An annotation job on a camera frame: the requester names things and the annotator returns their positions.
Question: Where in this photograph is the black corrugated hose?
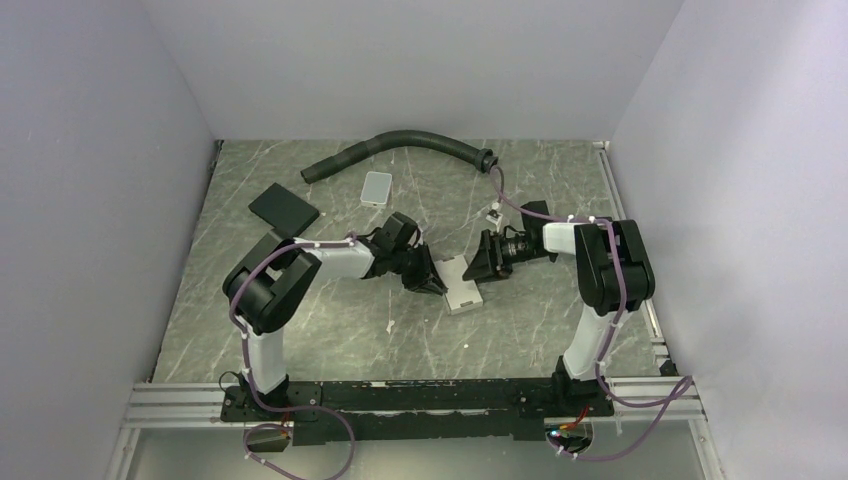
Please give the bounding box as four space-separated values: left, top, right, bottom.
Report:
301 129 497 186

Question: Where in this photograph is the aluminium frame rail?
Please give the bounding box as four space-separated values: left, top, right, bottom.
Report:
123 383 225 429

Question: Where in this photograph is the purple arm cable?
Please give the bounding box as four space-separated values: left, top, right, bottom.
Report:
488 165 694 463
228 231 362 412

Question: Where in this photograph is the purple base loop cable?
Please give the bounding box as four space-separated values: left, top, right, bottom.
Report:
242 400 360 480

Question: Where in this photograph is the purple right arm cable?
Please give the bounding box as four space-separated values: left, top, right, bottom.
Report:
488 165 694 463

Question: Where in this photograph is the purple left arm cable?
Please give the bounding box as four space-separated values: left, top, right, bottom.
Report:
228 231 362 412

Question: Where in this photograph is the black mounting base rail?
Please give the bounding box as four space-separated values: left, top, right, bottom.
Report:
220 372 614 446

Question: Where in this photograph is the white cardboard box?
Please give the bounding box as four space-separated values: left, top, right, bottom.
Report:
435 255 484 316

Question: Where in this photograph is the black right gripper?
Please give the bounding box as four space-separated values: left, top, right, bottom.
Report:
462 230 550 285

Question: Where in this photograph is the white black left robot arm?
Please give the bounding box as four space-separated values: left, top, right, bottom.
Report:
222 213 448 420

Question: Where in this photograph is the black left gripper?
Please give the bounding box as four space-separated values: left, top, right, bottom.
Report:
391 242 447 296

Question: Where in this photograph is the black flat rectangular box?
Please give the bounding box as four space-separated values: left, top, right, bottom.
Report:
248 183 320 237

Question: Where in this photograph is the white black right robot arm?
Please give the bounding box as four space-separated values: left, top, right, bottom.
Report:
463 200 656 415

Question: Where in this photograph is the clear white plastic case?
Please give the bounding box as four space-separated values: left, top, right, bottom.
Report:
360 171 393 209

